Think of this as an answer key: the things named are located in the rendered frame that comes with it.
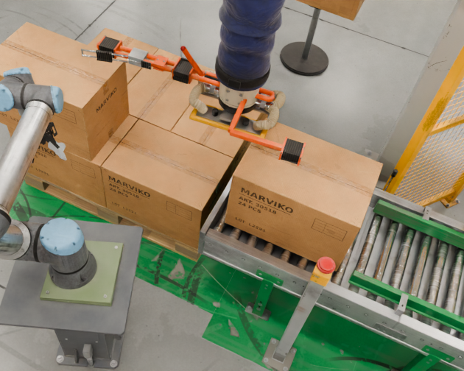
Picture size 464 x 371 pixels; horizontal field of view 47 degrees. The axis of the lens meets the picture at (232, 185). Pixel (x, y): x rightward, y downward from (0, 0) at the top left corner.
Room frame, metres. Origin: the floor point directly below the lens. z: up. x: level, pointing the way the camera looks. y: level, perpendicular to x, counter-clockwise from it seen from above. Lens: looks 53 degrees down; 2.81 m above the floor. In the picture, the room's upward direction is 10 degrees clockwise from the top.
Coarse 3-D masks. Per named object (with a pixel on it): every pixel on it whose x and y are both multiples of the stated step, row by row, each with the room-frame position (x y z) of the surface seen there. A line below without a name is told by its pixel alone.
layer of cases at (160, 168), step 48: (96, 48) 2.59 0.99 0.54; (144, 48) 2.67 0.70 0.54; (144, 96) 2.24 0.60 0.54; (144, 144) 1.88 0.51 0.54; (192, 144) 1.94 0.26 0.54; (240, 144) 2.00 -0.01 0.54; (96, 192) 1.69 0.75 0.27; (144, 192) 1.61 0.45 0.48; (192, 192) 1.62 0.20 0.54; (192, 240) 1.52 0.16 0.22
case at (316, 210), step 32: (288, 128) 1.80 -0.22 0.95; (256, 160) 1.56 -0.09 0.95; (320, 160) 1.63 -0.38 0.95; (352, 160) 1.66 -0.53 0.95; (256, 192) 1.43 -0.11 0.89; (288, 192) 1.41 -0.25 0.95; (320, 192) 1.45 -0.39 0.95; (352, 192) 1.48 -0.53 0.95; (256, 224) 1.42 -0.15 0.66; (288, 224) 1.38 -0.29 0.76; (320, 224) 1.34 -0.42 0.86; (352, 224) 1.31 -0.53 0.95; (320, 256) 1.32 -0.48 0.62
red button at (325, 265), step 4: (320, 260) 1.05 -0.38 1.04; (324, 260) 1.05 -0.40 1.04; (328, 260) 1.06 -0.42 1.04; (332, 260) 1.06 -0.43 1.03; (320, 264) 1.03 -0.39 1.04; (324, 264) 1.03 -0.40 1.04; (328, 264) 1.04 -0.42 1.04; (332, 264) 1.04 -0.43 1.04; (320, 268) 1.02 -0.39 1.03; (324, 268) 1.02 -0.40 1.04; (328, 268) 1.02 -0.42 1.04; (332, 268) 1.03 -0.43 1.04; (324, 272) 1.01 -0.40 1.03; (328, 272) 1.01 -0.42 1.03
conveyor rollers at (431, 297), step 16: (224, 224) 1.46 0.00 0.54; (256, 240) 1.40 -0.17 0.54; (368, 240) 1.51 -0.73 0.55; (384, 240) 1.53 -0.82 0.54; (288, 256) 1.33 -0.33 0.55; (368, 256) 1.41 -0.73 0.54; (384, 256) 1.43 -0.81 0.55; (400, 256) 1.45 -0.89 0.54; (336, 272) 1.29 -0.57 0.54; (400, 272) 1.35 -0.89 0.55; (416, 272) 1.37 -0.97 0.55; (432, 272) 1.39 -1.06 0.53; (352, 288) 1.22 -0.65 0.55; (416, 288) 1.28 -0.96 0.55; (432, 288) 1.30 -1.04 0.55; (448, 288) 1.33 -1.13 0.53; (384, 304) 1.17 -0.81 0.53; (448, 304) 1.23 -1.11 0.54
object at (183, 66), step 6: (180, 60) 1.78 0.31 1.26; (186, 60) 1.79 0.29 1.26; (174, 66) 1.73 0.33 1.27; (180, 66) 1.75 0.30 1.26; (186, 66) 1.75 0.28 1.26; (174, 72) 1.70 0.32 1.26; (180, 72) 1.70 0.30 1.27; (186, 72) 1.72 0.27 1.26; (192, 72) 1.72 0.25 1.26; (174, 78) 1.70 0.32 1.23; (180, 78) 1.70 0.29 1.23; (186, 78) 1.70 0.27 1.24
